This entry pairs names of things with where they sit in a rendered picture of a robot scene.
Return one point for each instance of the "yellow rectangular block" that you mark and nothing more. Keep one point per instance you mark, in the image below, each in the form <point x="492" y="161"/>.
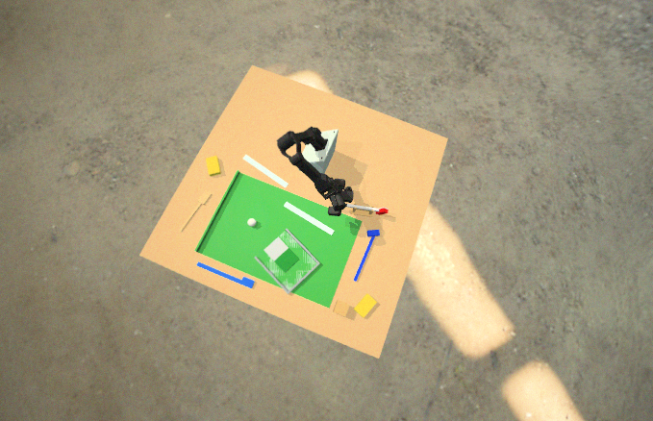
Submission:
<point x="213" y="166"/>
<point x="366" y="304"/>

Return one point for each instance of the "green putting mat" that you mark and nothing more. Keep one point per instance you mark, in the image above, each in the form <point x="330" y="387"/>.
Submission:
<point x="231" y="241"/>

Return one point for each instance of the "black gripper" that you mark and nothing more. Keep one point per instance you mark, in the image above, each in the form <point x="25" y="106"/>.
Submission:
<point x="341" y="183"/>

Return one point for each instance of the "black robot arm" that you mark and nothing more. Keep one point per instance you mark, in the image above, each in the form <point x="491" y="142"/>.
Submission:
<point x="322" y="182"/>

